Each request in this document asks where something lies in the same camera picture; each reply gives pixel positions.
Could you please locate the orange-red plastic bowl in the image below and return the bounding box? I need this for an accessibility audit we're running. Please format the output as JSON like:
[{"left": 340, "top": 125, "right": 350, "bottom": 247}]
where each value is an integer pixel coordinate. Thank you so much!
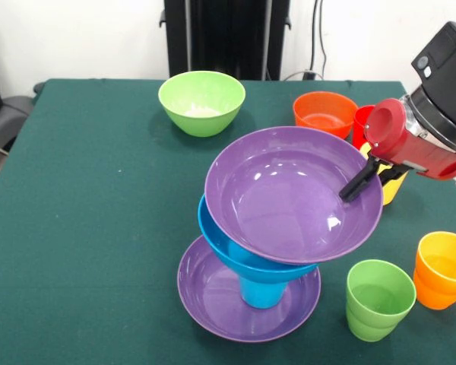
[{"left": 293, "top": 90, "right": 359, "bottom": 140}]

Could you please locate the orange plastic cup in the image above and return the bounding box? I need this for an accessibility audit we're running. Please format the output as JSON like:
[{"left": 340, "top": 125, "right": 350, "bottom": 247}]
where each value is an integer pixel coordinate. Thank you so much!
[{"left": 413, "top": 230, "right": 456, "bottom": 311}]

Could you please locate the dark green tablecloth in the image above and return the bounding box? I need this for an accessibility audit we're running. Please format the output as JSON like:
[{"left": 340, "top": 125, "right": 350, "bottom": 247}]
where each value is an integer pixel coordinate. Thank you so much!
[{"left": 0, "top": 78, "right": 456, "bottom": 365}]

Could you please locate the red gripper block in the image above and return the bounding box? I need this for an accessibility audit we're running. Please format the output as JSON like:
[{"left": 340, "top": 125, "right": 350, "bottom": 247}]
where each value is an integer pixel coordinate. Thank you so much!
[{"left": 338, "top": 97, "right": 456, "bottom": 203}]

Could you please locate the black wall cable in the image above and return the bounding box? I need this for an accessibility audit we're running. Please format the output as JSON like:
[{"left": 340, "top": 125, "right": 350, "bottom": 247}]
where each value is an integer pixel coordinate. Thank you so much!
[{"left": 310, "top": 0, "right": 330, "bottom": 81}]

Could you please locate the deep purple plastic bowl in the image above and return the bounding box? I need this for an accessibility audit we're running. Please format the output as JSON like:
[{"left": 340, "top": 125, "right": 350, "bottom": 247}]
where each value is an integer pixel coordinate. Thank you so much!
[{"left": 204, "top": 126, "right": 384, "bottom": 266}]

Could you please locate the yellow plastic cup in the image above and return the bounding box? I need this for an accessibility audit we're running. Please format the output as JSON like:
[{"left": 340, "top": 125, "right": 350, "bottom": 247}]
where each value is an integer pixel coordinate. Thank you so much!
[{"left": 359, "top": 142, "right": 410, "bottom": 207}]

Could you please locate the green plastic bowl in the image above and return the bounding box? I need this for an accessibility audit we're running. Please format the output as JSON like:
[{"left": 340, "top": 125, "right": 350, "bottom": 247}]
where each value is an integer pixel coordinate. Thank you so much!
[{"left": 158, "top": 71, "right": 246, "bottom": 138}]

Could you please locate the red plastic cup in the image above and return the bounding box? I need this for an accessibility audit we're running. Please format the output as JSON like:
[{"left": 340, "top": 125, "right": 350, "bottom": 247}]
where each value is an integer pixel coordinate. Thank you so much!
[{"left": 352, "top": 105, "right": 377, "bottom": 150}]

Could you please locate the blue plastic cup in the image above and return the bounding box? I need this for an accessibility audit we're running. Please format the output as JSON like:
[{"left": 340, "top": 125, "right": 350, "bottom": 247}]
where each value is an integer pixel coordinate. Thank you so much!
[{"left": 238, "top": 275, "right": 290, "bottom": 309}]

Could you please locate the blue plastic bowl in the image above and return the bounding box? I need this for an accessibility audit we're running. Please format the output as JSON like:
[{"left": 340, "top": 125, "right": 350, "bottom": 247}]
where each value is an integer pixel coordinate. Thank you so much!
[{"left": 197, "top": 194, "right": 320, "bottom": 284}]

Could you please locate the green plastic cup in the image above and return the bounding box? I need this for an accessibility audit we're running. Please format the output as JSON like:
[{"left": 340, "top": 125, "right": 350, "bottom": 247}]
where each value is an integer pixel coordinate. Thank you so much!
[{"left": 345, "top": 259, "right": 417, "bottom": 343}]

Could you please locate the shallow purple plastic bowl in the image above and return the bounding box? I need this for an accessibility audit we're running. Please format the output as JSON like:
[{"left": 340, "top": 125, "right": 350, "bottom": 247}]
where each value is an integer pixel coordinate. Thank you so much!
[{"left": 177, "top": 234, "right": 322, "bottom": 343}]

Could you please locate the grey pedestal foot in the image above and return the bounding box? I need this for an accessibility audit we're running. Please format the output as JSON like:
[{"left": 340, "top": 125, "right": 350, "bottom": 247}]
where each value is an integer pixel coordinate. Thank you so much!
[{"left": 0, "top": 95, "right": 35, "bottom": 153}]

